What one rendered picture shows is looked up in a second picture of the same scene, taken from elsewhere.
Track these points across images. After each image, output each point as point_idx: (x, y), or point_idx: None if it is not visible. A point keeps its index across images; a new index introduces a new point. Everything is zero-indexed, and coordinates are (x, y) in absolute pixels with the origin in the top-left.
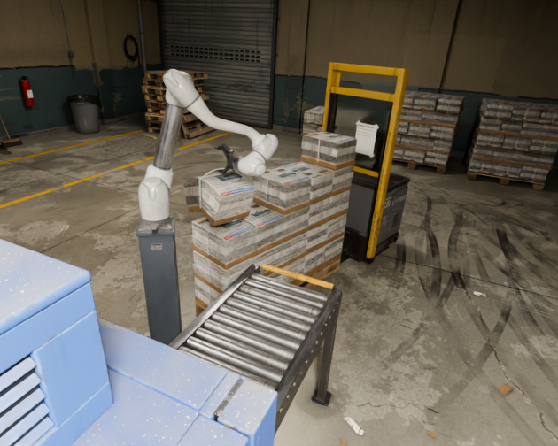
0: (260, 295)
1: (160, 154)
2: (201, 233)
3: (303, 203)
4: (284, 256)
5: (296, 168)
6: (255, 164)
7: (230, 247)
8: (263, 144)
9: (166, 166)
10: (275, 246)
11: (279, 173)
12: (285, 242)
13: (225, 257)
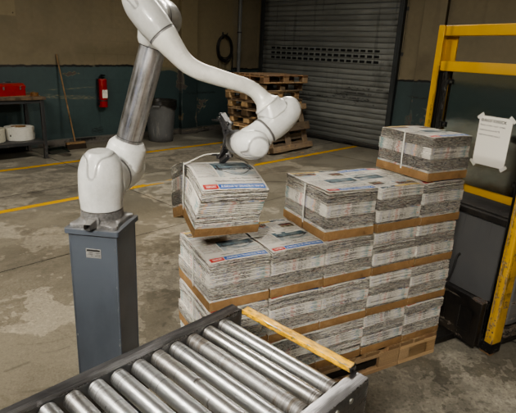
0: (215, 356)
1: (124, 119)
2: (187, 250)
3: (361, 227)
4: (323, 310)
5: (362, 174)
6: (251, 137)
7: (219, 276)
8: (271, 109)
9: (133, 138)
10: (306, 290)
11: (330, 177)
12: (325, 288)
13: (209, 292)
